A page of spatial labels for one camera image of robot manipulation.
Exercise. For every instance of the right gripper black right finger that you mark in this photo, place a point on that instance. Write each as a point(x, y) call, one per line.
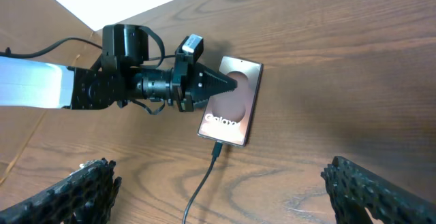
point(359, 196)

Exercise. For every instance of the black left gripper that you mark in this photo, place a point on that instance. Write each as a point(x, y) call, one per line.
point(187, 84)

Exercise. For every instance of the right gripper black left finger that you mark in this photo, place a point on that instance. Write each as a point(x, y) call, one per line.
point(85, 196)

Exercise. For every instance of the Samsung Galaxy smartphone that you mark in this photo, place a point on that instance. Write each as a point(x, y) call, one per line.
point(227, 116)

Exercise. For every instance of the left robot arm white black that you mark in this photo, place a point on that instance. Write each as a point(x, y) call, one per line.
point(127, 71)

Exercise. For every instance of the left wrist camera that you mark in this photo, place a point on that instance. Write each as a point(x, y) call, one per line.
point(193, 46)

